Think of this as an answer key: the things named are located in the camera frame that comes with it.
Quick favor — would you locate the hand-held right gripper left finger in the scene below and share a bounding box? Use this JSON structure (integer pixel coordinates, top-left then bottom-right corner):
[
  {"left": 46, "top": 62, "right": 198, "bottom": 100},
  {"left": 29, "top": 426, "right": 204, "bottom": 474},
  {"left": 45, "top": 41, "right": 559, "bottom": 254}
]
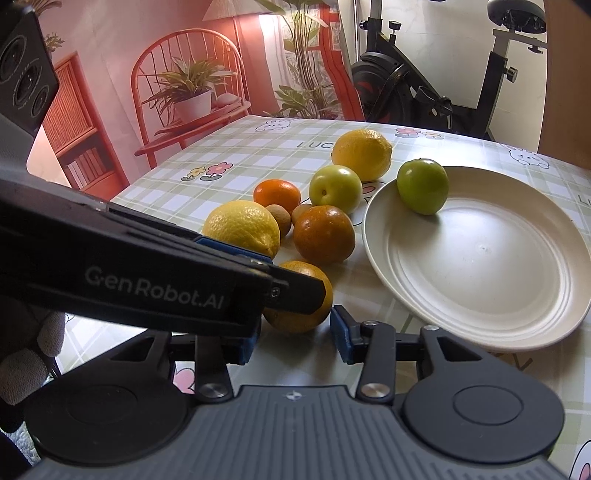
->
[{"left": 108, "top": 329, "right": 257, "bottom": 402}]

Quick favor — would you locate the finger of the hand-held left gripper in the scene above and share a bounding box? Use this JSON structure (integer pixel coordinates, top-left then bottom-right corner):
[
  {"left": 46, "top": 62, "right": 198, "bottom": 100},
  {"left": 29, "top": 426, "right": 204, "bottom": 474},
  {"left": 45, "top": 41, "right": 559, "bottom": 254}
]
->
[
  {"left": 264, "top": 267, "right": 327, "bottom": 320},
  {"left": 92, "top": 198, "right": 274, "bottom": 269}
]

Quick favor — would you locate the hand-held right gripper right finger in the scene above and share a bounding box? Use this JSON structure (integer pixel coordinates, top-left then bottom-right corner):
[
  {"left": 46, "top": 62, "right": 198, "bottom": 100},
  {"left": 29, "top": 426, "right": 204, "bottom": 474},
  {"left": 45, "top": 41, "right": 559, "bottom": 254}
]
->
[{"left": 330, "top": 305, "right": 486, "bottom": 405}]

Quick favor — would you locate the yellow lemon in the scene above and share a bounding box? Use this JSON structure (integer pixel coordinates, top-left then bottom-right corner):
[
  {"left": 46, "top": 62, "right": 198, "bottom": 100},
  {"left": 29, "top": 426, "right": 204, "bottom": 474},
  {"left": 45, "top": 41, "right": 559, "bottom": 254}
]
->
[
  {"left": 331, "top": 129, "right": 393, "bottom": 182},
  {"left": 202, "top": 200, "right": 281, "bottom": 259}
]

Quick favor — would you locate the orange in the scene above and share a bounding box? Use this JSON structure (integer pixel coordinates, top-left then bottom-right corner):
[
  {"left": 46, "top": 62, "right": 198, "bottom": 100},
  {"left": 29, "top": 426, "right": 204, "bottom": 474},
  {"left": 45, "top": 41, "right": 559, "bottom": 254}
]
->
[
  {"left": 262, "top": 260, "right": 334, "bottom": 335},
  {"left": 293, "top": 205, "right": 356, "bottom": 265}
]

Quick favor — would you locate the brown longan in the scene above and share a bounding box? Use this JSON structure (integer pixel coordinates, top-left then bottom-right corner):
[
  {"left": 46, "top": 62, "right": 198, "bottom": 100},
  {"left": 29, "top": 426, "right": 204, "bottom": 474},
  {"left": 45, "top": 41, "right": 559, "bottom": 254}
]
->
[
  {"left": 291, "top": 203, "right": 315, "bottom": 228},
  {"left": 265, "top": 204, "right": 293, "bottom": 235}
]

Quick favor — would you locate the small mandarin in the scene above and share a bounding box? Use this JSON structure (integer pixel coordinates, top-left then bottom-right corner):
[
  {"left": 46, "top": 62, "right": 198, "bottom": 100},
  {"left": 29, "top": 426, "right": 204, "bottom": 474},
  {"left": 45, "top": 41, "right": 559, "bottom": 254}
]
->
[{"left": 253, "top": 179, "right": 302, "bottom": 219}]

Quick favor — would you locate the cream round plate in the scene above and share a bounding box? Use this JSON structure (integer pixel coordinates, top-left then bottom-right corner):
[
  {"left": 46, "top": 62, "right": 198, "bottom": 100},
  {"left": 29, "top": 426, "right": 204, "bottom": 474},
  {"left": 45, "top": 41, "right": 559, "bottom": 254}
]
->
[{"left": 361, "top": 165, "right": 591, "bottom": 354}]

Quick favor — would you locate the person's left hand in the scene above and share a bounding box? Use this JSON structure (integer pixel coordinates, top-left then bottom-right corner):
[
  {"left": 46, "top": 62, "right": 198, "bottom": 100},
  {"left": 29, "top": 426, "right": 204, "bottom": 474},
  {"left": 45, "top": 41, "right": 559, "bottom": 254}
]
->
[{"left": 0, "top": 310, "right": 66, "bottom": 409}]

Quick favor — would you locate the pale green jujube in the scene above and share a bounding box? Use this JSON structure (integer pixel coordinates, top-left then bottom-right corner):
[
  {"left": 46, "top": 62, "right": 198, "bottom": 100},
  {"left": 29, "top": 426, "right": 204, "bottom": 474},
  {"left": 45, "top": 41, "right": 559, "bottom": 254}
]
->
[{"left": 308, "top": 165, "right": 363, "bottom": 216}]

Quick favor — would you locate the dark green jujube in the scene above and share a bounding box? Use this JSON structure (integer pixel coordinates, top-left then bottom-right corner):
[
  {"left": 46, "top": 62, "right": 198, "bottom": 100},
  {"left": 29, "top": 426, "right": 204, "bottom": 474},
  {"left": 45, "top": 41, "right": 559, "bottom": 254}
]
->
[{"left": 397, "top": 158, "right": 450, "bottom": 216}]

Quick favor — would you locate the black exercise bike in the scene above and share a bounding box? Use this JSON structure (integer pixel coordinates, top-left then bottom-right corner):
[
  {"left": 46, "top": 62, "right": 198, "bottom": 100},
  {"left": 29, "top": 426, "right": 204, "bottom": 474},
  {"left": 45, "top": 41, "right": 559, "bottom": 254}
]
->
[{"left": 346, "top": 0, "right": 550, "bottom": 140}]

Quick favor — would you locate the metal pole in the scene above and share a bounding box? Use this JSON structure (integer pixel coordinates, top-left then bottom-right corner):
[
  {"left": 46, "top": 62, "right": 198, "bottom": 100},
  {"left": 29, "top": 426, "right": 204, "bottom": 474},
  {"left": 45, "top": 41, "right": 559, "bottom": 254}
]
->
[{"left": 351, "top": 0, "right": 362, "bottom": 63}]

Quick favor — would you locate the brown wooden panel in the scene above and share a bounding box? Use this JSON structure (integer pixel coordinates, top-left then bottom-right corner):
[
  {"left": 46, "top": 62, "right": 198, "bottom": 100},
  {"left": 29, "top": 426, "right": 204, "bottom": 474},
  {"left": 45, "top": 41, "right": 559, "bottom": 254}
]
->
[{"left": 538, "top": 0, "right": 591, "bottom": 169}]

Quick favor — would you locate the wall poster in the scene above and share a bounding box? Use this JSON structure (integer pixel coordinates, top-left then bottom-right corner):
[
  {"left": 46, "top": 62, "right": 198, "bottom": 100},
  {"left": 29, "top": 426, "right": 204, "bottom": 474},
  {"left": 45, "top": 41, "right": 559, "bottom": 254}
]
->
[{"left": 25, "top": 0, "right": 365, "bottom": 202}]

